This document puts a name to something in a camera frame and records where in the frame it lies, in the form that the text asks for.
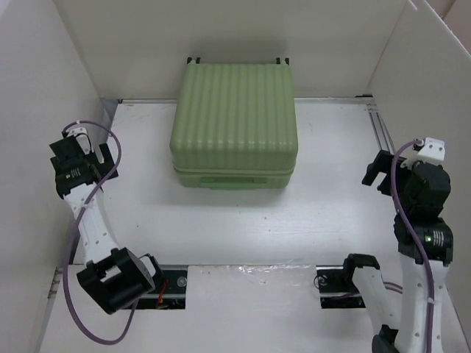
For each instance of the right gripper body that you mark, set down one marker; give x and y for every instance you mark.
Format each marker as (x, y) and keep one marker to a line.
(383, 162)

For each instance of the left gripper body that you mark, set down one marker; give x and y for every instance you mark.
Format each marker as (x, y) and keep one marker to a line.
(104, 168)

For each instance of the green suitcase blue lining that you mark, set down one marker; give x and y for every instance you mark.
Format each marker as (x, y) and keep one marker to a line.
(235, 126)

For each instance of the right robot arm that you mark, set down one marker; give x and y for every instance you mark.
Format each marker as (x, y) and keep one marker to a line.
(425, 247)

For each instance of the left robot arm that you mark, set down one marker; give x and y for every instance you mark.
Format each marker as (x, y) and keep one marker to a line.
(113, 277)

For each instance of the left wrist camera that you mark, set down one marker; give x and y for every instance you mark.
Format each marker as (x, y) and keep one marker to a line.
(78, 138)

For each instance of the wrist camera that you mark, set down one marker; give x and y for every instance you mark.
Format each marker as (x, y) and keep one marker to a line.
(431, 150)
(78, 138)

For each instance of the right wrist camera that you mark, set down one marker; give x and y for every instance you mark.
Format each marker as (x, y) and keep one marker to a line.
(431, 150)

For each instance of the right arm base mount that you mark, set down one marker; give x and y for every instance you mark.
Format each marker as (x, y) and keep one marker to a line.
(334, 292)

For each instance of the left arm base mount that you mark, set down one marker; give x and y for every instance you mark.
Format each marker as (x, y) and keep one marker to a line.
(174, 295)

